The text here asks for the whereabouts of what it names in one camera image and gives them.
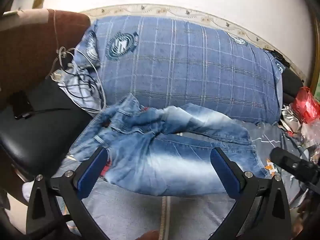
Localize grey patterned bed sheet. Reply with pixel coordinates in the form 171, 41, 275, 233
83, 122, 316, 239

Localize red plastic bag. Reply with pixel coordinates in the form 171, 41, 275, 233
292, 87, 319, 124

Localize small black device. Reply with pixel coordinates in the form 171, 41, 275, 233
8, 90, 34, 120

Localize white charging cable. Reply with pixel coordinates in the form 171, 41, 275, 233
49, 45, 107, 112

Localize light blue denim jeans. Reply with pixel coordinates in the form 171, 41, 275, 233
69, 94, 267, 196

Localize black cable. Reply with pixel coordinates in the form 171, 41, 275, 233
57, 57, 103, 106

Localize silver crumpled bag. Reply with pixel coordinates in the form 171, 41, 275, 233
280, 105, 302, 133

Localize blue plaid pillow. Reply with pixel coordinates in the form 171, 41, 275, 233
74, 16, 283, 124

